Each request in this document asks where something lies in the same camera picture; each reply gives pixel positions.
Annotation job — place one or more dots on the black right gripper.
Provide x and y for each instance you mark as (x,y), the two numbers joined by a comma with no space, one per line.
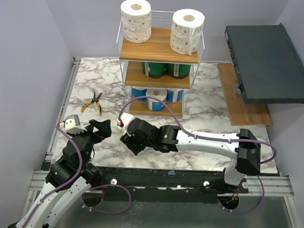
(130,140)

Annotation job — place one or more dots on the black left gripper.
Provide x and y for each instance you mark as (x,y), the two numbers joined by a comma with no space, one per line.
(103,128)

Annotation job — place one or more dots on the blue paper roll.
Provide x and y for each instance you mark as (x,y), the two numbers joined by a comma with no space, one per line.
(174,95)

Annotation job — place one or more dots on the white wire wooden shelf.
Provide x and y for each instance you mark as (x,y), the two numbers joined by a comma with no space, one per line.
(156,49)

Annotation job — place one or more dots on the green roll back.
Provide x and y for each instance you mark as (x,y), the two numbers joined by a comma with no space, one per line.
(154,69)

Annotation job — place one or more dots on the green roll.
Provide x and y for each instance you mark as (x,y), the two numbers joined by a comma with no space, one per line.
(178,70)
(154,69)

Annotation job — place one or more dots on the green roll front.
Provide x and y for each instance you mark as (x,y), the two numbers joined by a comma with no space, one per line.
(178,70)

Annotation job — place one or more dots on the pink dotted roll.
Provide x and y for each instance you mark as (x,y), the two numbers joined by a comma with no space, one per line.
(186,31)
(136,20)

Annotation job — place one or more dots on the pink dotted roll front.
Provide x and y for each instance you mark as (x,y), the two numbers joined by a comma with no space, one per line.
(186,31)

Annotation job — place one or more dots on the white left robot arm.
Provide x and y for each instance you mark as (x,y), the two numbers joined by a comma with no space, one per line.
(70,176)

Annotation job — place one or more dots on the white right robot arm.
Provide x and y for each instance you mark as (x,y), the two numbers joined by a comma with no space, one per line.
(243,147)

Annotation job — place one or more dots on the dark green metal box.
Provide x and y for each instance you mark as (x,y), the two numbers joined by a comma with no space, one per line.
(267,65)

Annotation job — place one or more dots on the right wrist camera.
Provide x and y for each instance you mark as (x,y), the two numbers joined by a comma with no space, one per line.
(125,120)

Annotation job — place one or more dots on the yellow handled pliers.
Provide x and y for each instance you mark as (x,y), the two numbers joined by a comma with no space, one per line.
(95,100)

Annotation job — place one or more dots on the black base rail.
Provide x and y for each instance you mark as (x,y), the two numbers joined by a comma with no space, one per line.
(163,185)

